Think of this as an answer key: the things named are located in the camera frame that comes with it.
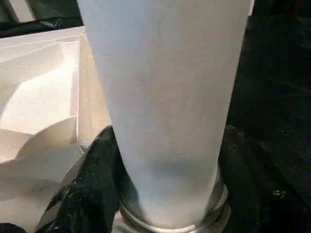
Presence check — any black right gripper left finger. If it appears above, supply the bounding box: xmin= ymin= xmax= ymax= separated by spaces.
xmin=35 ymin=125 xmax=140 ymax=233

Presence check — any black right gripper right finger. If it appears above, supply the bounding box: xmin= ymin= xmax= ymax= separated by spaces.
xmin=218 ymin=124 xmax=311 ymax=233

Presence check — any white plastic table top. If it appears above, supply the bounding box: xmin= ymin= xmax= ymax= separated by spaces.
xmin=0 ymin=27 xmax=229 ymax=233

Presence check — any white plastic table leg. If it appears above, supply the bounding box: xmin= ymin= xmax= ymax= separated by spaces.
xmin=76 ymin=0 xmax=254 ymax=231

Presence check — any black mat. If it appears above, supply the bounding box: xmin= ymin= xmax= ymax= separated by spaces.
xmin=0 ymin=0 xmax=311 ymax=233

